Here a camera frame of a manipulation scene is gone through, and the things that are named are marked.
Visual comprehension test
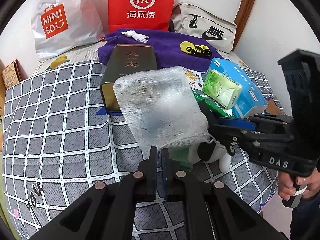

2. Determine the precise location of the newspaper print pillow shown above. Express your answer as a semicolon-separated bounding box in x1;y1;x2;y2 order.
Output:
32;41;106;76

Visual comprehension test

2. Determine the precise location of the green tissue packet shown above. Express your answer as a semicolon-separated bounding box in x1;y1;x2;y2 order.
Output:
202;69;242;109

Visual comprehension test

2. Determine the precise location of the red Haidilao paper bag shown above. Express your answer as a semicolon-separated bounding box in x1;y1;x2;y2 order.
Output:
108;0;174;33

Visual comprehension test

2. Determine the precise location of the green wet wipe packet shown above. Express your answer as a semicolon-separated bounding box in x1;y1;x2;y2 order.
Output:
194;93;235;118

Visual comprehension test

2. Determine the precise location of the fruit print wet wipe packet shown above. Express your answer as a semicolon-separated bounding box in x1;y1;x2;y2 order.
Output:
183;68;206;91

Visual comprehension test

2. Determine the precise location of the person's right hand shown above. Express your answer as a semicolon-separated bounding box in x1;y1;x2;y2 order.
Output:
278;168;320;200

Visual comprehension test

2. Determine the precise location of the beige Nike waist bag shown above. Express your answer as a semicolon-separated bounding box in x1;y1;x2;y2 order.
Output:
171;2;236;53

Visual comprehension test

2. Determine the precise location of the black white plush toy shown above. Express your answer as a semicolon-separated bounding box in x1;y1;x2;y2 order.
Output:
187;142;231;173

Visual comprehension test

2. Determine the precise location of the white knotted cloth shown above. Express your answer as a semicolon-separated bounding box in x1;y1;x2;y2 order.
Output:
121;30;149;43

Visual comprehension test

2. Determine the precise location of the brown cardboard box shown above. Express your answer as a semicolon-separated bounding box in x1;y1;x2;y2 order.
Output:
2;60;24;89

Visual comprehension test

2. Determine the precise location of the blue tissue pack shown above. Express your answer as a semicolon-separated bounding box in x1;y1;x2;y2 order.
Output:
210;57;268;118

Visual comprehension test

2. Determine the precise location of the dark green tea tin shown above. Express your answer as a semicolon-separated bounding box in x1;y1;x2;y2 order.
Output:
100;44;157;115

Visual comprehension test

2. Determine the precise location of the white Miniso plastic bag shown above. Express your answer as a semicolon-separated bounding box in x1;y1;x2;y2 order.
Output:
31;0;104;61

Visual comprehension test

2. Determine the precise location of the yellow black pouch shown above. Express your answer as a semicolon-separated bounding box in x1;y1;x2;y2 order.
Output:
180;41;212;59

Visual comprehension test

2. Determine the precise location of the purple fleece blanket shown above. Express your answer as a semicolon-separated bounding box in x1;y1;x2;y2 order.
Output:
98;28;222;72

